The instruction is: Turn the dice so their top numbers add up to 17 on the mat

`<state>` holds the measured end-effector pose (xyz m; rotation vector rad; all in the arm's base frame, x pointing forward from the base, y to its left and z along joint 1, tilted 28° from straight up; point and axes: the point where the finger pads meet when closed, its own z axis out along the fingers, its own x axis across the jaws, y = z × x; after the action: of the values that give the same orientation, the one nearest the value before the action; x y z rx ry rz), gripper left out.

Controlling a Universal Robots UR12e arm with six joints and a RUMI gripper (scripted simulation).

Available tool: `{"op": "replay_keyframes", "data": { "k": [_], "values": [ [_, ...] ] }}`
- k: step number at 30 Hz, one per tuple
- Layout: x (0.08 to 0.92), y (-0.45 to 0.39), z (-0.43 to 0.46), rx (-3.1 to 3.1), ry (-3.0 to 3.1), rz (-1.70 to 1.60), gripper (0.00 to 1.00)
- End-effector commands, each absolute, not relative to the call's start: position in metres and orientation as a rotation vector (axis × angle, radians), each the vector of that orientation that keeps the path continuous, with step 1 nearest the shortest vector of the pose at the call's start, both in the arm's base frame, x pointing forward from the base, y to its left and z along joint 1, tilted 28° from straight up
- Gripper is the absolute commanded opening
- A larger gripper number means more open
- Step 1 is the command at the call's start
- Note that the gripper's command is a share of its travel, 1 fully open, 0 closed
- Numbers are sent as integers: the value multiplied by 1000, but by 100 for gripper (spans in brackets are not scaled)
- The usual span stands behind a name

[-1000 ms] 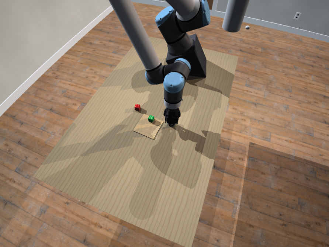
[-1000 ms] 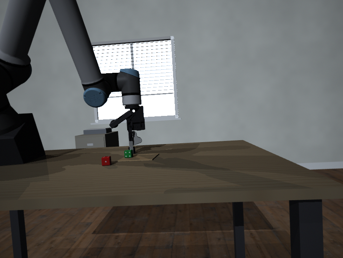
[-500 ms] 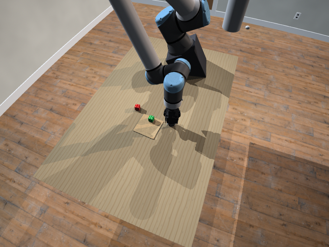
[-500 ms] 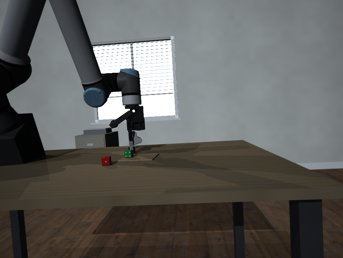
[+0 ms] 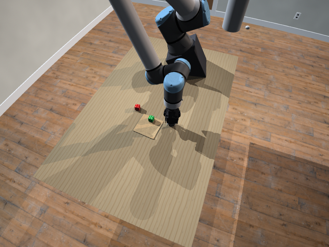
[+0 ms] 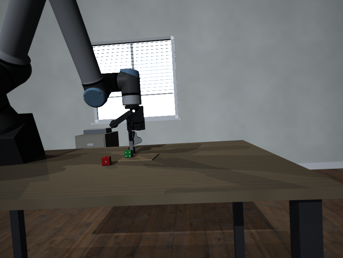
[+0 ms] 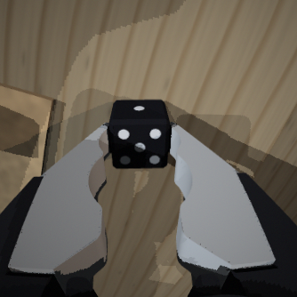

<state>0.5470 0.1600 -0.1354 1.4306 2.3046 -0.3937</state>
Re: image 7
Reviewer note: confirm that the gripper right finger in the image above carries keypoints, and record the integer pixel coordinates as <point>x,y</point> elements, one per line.
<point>229,226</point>

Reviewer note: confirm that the black die with white pips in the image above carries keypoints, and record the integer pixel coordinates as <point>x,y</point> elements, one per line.
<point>139,134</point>

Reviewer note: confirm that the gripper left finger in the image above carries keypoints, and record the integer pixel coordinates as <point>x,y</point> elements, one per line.
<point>54,229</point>

